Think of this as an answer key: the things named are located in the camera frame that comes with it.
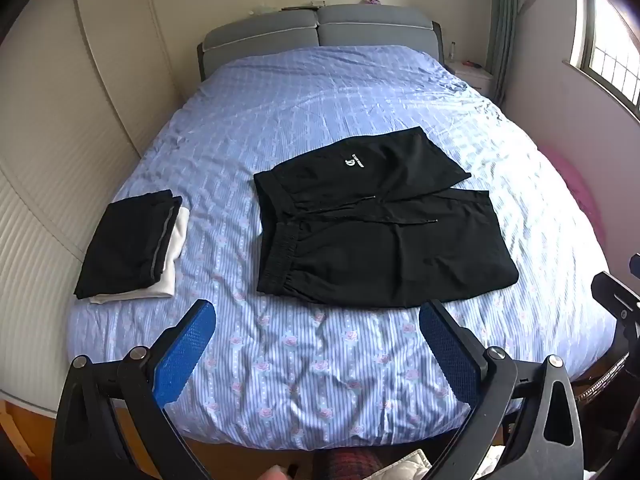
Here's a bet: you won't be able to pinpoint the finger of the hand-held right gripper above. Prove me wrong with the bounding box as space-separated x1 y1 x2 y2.
591 271 640 322

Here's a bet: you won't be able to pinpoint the green curtain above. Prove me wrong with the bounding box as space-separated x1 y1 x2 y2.
487 0 531 103

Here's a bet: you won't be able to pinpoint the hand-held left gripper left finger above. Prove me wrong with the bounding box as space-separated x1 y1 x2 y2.
51 299 217 480

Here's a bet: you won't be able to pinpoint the pink cloth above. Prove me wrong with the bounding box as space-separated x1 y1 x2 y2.
540 145 608 241

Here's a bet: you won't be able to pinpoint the window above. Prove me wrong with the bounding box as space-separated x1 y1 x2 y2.
570 0 640 121

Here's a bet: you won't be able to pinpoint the folded white garment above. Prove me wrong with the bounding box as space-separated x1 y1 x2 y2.
90 206 191 305

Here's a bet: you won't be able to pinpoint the black pants with white logo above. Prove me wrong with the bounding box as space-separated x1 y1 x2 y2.
253 126 519 309

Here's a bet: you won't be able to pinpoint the white nightstand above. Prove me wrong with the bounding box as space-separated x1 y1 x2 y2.
446 59 496 96

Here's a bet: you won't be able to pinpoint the white quilted jacket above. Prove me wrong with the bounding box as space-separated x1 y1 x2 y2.
380 449 435 480

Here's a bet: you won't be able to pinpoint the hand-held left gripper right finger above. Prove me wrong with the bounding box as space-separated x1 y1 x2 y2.
419 300 586 480

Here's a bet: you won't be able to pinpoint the blue floral bed sheet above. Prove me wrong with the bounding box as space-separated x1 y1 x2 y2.
66 45 617 452

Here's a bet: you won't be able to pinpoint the grey padded headboard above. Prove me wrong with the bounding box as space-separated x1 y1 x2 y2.
197 4 443 83

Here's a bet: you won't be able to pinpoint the folded black pants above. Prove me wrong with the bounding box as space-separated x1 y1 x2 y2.
74 189 183 300

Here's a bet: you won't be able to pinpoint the white sliding wardrobe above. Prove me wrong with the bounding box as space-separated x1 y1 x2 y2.
0 0 201 411

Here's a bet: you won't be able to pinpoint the red plaid garment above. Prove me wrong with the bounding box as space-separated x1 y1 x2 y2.
327 450 386 480

